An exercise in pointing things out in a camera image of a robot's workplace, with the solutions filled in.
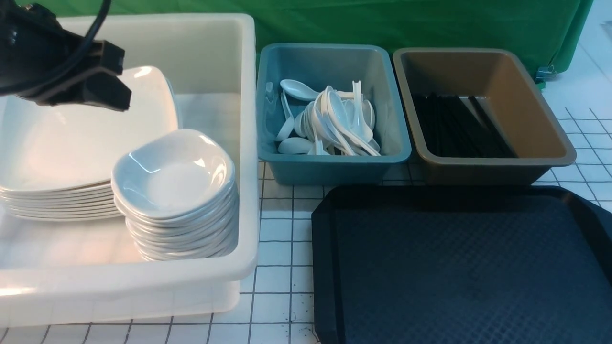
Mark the black serving tray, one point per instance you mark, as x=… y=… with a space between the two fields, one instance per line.
x=461 y=265

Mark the metal binder clip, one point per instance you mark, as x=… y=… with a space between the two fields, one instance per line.
x=545 y=74

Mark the pile of black chopsticks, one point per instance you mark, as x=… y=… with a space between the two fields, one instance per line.
x=454 y=129

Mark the teal plastic bin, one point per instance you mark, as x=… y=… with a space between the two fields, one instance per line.
x=320 y=65

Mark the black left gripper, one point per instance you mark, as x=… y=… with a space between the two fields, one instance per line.
x=38 y=56

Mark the stack of white square plates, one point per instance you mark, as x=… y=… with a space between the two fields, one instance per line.
x=57 y=203

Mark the white spoon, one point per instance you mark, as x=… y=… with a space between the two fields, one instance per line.
x=360 y=126
x=295 y=146
x=343 y=122
x=298 y=90
x=325 y=126

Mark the large white plastic tub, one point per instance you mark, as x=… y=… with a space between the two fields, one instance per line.
x=81 y=272

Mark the brown plastic bin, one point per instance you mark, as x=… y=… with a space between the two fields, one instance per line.
x=508 y=94

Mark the green cloth backdrop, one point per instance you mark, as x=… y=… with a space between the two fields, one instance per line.
x=382 y=21

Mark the stack of white bowls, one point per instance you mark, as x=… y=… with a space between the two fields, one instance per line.
x=179 y=197

